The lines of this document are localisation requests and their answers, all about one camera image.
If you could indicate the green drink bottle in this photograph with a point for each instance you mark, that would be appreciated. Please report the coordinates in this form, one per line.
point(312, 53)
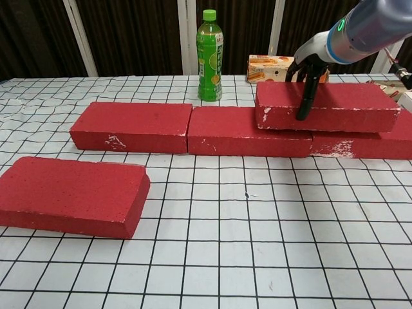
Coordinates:
point(210, 64)

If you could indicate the white stapler box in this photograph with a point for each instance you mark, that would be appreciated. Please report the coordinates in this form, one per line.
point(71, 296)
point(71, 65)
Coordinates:
point(406, 101)

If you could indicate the white black grid tablecloth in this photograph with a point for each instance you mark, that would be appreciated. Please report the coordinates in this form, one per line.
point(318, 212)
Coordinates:
point(225, 257)

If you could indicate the dark brown curtain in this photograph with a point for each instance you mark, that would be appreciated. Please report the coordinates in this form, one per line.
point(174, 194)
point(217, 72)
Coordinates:
point(135, 32)

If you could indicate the white frame post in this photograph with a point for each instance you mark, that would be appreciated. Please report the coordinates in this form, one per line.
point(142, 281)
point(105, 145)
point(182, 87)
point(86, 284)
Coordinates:
point(80, 38)
point(380, 62)
point(277, 25)
point(186, 38)

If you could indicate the orange biscuit box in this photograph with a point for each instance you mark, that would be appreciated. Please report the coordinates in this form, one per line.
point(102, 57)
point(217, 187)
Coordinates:
point(267, 69)

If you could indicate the red brick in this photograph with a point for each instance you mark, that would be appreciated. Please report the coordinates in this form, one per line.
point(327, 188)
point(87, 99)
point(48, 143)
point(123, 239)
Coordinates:
point(225, 128)
point(347, 103)
point(128, 122)
point(71, 193)
point(376, 146)

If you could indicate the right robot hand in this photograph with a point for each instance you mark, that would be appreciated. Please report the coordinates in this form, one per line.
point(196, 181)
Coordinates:
point(313, 48)

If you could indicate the gold red snack packet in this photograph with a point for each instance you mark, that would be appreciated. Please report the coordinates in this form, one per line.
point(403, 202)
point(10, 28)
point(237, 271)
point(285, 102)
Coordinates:
point(391, 90)

